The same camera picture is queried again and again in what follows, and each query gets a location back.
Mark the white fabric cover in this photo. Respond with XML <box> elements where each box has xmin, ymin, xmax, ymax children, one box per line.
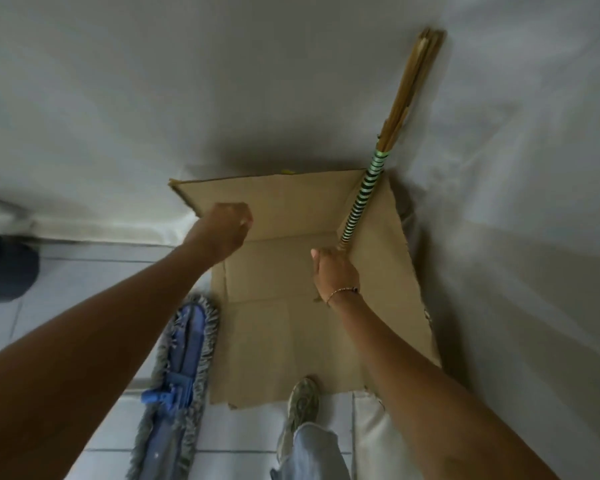
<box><xmin>0</xmin><ymin>0</ymin><xmax>600</xmax><ymax>480</ymax></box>

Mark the grey sneaker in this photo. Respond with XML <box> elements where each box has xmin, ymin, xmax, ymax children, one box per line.
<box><xmin>277</xmin><ymin>377</ymin><xmax>321</xmax><ymax>465</ymax></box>

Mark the light denim trouser leg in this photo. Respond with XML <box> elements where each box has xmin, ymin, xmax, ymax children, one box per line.
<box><xmin>272</xmin><ymin>422</ymin><xmax>351</xmax><ymax>480</ymax></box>

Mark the person's left forearm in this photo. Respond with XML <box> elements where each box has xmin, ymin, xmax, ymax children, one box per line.
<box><xmin>0</xmin><ymin>239</ymin><xmax>217</xmax><ymax>480</ymax></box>

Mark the dark round bin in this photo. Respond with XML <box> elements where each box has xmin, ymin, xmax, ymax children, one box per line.
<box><xmin>0</xmin><ymin>224</ymin><xmax>41</xmax><ymax>303</ymax></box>

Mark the brown cardboard sheet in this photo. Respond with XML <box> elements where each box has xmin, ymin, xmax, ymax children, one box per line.
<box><xmin>168</xmin><ymin>167</ymin><xmax>442</xmax><ymax>411</ymax></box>

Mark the person's left hand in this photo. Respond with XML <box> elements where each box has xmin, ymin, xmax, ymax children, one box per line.
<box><xmin>185</xmin><ymin>202</ymin><xmax>255</xmax><ymax>266</ymax></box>

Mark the person's right hand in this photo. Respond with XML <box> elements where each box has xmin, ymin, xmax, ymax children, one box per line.
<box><xmin>310</xmin><ymin>246</ymin><xmax>361</xmax><ymax>306</ymax></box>

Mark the broom with striped handle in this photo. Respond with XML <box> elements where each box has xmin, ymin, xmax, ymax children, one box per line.
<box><xmin>337</xmin><ymin>27</ymin><xmax>447</xmax><ymax>255</ymax></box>

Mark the person's right forearm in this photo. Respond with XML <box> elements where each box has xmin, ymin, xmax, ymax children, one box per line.
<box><xmin>326</xmin><ymin>290</ymin><xmax>562</xmax><ymax>480</ymax></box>

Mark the thin beaded bracelet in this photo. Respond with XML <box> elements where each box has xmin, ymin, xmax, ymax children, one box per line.
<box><xmin>326</xmin><ymin>286</ymin><xmax>361</xmax><ymax>307</ymax></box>

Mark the blue flat mop head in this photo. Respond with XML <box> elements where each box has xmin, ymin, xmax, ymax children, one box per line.
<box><xmin>127</xmin><ymin>293</ymin><xmax>221</xmax><ymax>480</ymax></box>

